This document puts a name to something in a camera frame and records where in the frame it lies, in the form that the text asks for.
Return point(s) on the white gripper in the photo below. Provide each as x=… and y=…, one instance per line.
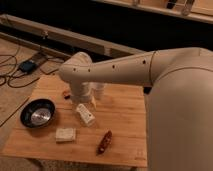
x=81, y=93

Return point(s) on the red pepper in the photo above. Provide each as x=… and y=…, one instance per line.
x=106, y=140

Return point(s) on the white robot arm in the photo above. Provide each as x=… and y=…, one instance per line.
x=180, y=104

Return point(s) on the white sponge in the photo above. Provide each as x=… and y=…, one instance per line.
x=65, y=134

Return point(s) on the white tube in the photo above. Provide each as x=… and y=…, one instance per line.
x=86, y=116

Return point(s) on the brown chocolate bar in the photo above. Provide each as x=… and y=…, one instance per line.
x=66, y=94

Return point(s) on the wooden table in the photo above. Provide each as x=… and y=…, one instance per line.
x=121, y=111

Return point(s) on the black metal bowl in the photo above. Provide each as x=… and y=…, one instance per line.
x=37, y=113

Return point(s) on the blue power adapter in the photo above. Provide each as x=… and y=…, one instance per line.
x=27, y=66

